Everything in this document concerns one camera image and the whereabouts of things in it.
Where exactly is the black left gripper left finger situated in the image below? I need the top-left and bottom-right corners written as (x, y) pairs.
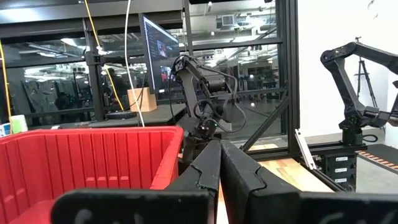
top-left (50, 139), bottom-right (222, 224)

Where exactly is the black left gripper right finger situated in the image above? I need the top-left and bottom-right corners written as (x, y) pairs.
top-left (220, 139), bottom-right (398, 224)

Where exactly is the red plastic bin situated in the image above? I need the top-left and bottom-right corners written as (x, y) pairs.
top-left (0, 126), bottom-right (185, 224)

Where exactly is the dark computer desk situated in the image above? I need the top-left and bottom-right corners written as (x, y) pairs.
top-left (88, 103), bottom-right (187, 129)

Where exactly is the black labelled controller box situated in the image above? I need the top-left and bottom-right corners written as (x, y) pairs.
top-left (320, 151), bottom-right (358, 192)

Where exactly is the cardboard box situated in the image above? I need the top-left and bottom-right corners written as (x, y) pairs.
top-left (127, 86), bottom-right (158, 113)

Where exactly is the black power brick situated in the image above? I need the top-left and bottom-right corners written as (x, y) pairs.
top-left (104, 110), bottom-right (138, 121)

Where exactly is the black computer monitor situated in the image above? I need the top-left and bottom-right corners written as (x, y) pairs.
top-left (138, 12), bottom-right (181, 94)

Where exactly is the grey table with orange strip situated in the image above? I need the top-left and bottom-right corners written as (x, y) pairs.
top-left (355, 143), bottom-right (398, 194)

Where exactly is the black metal stand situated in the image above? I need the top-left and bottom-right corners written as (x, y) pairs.
top-left (82, 18), bottom-right (106, 121)

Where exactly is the pale green cup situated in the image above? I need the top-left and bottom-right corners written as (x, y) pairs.
top-left (10, 114), bottom-right (29, 135)

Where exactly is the white and blue container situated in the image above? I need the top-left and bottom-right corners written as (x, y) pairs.
top-left (0, 122), bottom-right (12, 138)

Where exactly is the black tripod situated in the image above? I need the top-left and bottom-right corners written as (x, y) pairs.
top-left (353, 36), bottom-right (379, 108)

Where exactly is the white metal bracket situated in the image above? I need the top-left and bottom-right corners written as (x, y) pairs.
top-left (294, 128), bottom-right (318, 171)

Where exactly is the black diagonal frame brace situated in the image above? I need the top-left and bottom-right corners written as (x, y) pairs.
top-left (241, 96), bottom-right (289, 153)

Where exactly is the black frame upright post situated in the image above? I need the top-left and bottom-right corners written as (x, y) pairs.
top-left (275, 0), bottom-right (301, 156)

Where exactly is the white cable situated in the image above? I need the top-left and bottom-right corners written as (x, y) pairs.
top-left (123, 0), bottom-right (146, 128)

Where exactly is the yellow cable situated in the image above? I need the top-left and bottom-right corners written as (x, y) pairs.
top-left (0, 40), bottom-right (13, 135)
top-left (83, 0), bottom-right (125, 111)

